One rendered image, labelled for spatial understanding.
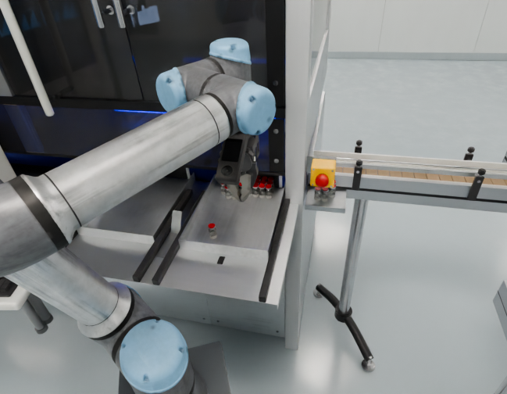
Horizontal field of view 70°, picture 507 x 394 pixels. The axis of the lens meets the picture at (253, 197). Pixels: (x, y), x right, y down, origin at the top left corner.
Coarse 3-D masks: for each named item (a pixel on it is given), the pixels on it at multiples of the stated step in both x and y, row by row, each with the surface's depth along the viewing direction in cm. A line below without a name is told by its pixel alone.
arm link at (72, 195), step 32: (224, 96) 53; (256, 96) 52; (160, 128) 47; (192, 128) 49; (224, 128) 53; (256, 128) 55; (96, 160) 43; (128, 160) 44; (160, 160) 47; (0, 192) 38; (32, 192) 38; (64, 192) 41; (96, 192) 42; (128, 192) 46; (0, 224) 37; (32, 224) 38; (64, 224) 40; (0, 256) 37; (32, 256) 39
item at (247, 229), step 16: (208, 192) 123; (208, 208) 119; (224, 208) 119; (240, 208) 118; (256, 208) 118; (272, 208) 118; (192, 224) 112; (208, 224) 113; (224, 224) 112; (240, 224) 112; (256, 224) 112; (272, 224) 111; (192, 240) 107; (208, 240) 107; (224, 240) 107; (240, 240) 106; (256, 240) 106; (272, 240) 104; (256, 256) 100
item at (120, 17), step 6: (114, 0) 87; (120, 0) 88; (114, 6) 88; (120, 6) 88; (132, 6) 93; (120, 12) 89; (126, 12) 91; (132, 12) 94; (120, 18) 89; (120, 24) 90; (126, 24) 91
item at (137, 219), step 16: (192, 176) 130; (144, 192) 128; (160, 192) 128; (176, 192) 127; (112, 208) 122; (128, 208) 122; (144, 208) 121; (160, 208) 121; (96, 224) 116; (112, 224) 115; (128, 224) 115; (144, 224) 114; (160, 224) 109; (128, 240) 109; (144, 240) 107
